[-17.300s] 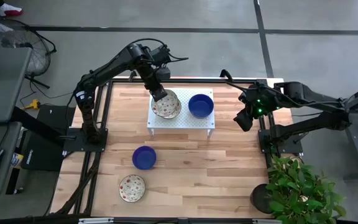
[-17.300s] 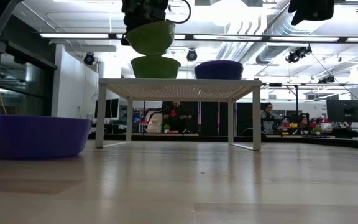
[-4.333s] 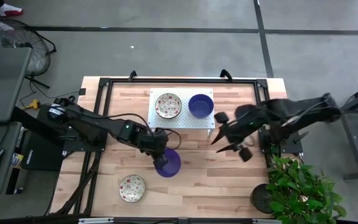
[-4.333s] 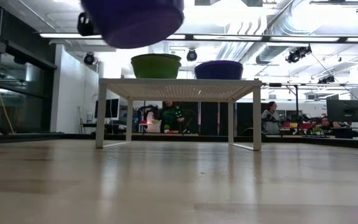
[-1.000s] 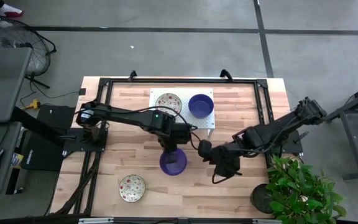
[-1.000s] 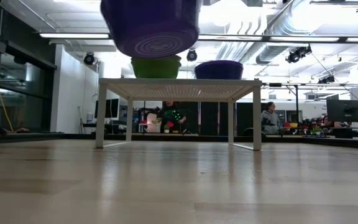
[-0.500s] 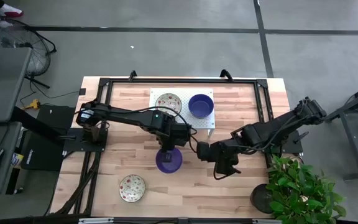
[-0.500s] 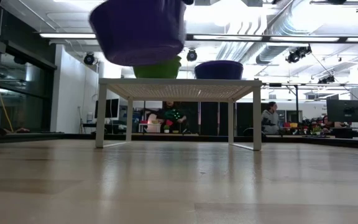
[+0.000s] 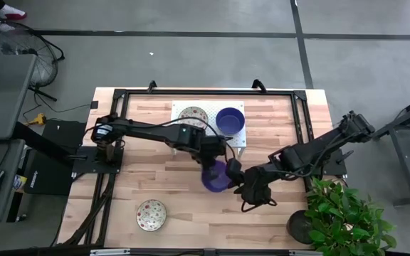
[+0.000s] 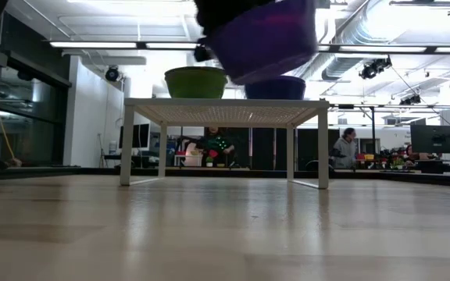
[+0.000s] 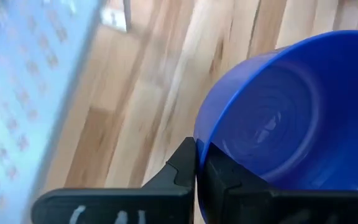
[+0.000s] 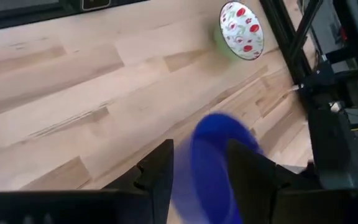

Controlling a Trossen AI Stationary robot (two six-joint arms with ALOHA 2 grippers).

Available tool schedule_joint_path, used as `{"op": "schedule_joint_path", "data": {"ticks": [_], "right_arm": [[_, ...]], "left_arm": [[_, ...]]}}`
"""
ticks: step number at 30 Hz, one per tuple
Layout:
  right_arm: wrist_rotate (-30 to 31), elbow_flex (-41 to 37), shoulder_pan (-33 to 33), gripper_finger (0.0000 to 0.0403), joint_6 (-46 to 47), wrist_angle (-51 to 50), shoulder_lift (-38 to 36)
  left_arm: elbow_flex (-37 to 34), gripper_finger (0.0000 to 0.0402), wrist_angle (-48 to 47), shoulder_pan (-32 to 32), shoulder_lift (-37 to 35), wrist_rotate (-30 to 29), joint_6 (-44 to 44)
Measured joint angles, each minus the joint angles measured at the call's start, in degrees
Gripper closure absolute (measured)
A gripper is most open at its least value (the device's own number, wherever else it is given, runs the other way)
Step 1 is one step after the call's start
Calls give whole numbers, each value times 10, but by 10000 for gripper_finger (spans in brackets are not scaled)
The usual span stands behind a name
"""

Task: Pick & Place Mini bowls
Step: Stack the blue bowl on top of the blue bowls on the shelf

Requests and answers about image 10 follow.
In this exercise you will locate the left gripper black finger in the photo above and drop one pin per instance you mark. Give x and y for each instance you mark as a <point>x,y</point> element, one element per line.
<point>203,53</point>

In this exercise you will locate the green bowl floral inside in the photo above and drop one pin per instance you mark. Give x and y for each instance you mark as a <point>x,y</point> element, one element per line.
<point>195,84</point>

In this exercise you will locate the small blue plastic bowl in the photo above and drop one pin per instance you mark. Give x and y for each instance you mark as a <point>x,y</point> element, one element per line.
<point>276,91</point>
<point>264,43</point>

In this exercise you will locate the white perforated metal shelf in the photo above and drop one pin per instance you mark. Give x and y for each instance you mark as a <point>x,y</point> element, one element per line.
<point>225,102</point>

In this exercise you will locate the person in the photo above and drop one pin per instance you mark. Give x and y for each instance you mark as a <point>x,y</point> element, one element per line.
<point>414,156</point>
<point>344,152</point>
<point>217,144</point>

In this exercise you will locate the black ceiling spotlight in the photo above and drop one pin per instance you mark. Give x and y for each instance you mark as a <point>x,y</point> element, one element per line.
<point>375,67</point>
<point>410,100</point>
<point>111,73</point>

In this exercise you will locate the long overhead light bar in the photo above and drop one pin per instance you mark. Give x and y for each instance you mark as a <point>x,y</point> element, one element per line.
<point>100,45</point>

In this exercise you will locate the large black monitor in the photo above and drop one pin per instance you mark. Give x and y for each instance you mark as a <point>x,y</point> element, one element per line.
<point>435,138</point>

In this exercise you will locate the black aluminium table frame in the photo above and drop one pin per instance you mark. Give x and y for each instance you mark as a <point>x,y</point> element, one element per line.
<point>424,180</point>

